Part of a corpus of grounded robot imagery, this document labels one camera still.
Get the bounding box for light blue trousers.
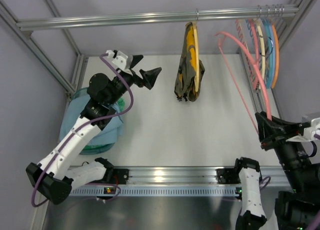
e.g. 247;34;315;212
59;88;124;149

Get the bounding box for pink clothes hanger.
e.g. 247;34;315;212
215;31;272;132

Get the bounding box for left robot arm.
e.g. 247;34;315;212
26;51;162;208

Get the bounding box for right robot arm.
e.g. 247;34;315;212
235;112;320;230

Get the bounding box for camouflage yellow trousers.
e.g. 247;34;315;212
174;22;205;102

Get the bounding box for orange empty hanger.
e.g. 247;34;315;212
271;24;280;89

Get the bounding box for cream empty hanger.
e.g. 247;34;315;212
255;19;268;84

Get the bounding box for teal empty hanger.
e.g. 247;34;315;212
262;19;273;89

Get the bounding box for coloured spiral hanger rack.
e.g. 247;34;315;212
235;19;255;80

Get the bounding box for pink empty hanger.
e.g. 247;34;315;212
248;19;260;90

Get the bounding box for green tie-dye garment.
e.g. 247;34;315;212
117;98;126;112

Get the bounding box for teal plastic basket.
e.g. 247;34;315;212
71;87;114;155

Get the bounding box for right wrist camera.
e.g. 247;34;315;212
286;115;320;142

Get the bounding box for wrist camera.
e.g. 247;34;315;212
286;115;320;142
105;50;133;75

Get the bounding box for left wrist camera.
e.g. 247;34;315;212
105;50;133;75

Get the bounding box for aluminium frame right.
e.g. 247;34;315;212
236;0;320;121

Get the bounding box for aluminium frame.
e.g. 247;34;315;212
236;0;320;121
0;0;84;95

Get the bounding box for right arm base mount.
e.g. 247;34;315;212
216;168;240;185

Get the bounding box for aluminium frame left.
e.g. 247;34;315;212
0;0;84;95

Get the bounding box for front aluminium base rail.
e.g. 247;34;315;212
69;166;291;186

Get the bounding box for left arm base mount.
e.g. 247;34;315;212
110;168;130;185

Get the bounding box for slotted cable duct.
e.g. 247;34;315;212
70;186;242;197

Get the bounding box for metal hanging rail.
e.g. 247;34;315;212
16;4;299;31

